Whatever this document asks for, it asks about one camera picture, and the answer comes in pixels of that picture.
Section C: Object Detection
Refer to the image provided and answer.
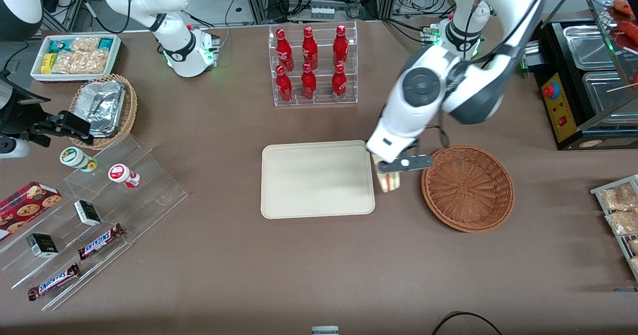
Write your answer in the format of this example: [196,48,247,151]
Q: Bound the red cookie box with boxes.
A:
[0,181,62,242]

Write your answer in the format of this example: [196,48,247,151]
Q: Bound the silver box with green light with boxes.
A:
[519,41,544,72]

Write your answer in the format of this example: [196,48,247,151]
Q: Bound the black floor cable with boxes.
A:
[431,312,504,335]

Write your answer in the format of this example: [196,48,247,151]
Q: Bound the black food warmer machine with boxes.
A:
[529,0,638,151]

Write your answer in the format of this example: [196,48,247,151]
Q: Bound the small black box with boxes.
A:
[74,200,102,227]
[26,233,59,259]

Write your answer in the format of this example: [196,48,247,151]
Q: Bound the red lid yogurt cup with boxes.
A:
[108,164,141,188]

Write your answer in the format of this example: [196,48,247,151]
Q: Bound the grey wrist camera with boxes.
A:
[377,155,433,174]
[0,136,31,159]

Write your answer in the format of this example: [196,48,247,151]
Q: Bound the white snack bin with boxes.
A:
[30,34,123,84]

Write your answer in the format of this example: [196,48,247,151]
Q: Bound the red sausages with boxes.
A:
[612,0,638,40]

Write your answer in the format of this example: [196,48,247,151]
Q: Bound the red cola bottle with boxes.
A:
[302,26,319,69]
[331,63,347,102]
[301,62,318,101]
[332,24,349,68]
[276,65,293,103]
[276,28,294,70]

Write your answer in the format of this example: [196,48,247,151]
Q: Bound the beige rectangular tray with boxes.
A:
[261,140,376,220]

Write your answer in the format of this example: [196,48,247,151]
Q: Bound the clear acrylic step display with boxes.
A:
[0,134,189,312]

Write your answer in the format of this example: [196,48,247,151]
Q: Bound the snickers bar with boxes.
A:
[78,223,125,261]
[27,263,81,302]

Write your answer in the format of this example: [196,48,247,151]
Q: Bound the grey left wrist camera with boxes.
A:
[377,155,433,174]

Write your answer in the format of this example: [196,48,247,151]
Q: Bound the clear acrylic bottle rack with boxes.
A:
[268,20,358,107]

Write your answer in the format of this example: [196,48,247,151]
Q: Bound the clear bag of pastry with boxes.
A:
[605,209,638,236]
[600,182,638,212]

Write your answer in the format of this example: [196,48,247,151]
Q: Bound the triangle sandwich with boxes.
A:
[373,155,402,193]

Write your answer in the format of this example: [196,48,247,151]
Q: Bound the light oval wicker basket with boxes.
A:
[69,73,138,151]

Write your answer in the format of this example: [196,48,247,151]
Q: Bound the green lid yogurt cup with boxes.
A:
[60,147,98,172]

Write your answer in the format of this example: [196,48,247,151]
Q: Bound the clear bag of crackers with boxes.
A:
[52,49,110,74]

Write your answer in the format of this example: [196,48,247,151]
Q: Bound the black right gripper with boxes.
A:
[1,95,95,149]

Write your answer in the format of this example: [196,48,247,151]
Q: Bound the brown round wicker basket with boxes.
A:
[421,145,515,233]

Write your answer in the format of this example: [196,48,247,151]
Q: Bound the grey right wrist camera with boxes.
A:
[0,136,31,159]

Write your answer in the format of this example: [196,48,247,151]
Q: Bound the silver foil containers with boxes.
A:
[75,80,126,139]

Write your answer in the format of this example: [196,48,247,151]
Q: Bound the steel warmer pan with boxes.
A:
[582,71,638,117]
[563,23,619,71]

